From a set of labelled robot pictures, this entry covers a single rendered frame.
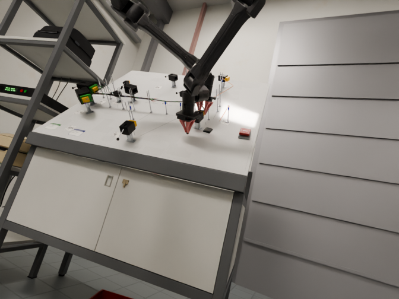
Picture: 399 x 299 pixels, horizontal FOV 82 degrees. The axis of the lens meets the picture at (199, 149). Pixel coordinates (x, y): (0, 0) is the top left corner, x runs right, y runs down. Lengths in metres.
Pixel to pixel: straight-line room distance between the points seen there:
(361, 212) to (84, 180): 2.45
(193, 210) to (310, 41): 2.99
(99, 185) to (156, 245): 0.40
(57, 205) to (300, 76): 2.90
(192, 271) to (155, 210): 0.29
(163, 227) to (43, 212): 0.63
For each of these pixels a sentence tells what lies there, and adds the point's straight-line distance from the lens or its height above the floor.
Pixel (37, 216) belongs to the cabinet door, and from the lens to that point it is 1.43.
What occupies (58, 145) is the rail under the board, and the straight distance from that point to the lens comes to 1.38.
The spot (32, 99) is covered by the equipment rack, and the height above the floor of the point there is 1.04.
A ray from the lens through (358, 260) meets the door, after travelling 2.79.
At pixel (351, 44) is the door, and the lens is 3.55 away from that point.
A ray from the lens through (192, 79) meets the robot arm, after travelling 1.02.
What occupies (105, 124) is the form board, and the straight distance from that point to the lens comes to 1.40.
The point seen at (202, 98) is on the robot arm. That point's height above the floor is 1.18.
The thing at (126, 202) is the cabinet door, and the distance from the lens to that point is 1.13.
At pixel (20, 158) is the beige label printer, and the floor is 0.72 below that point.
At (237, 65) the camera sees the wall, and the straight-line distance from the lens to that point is 3.60.
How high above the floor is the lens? 0.71
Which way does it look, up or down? 13 degrees up
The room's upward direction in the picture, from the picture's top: 14 degrees clockwise
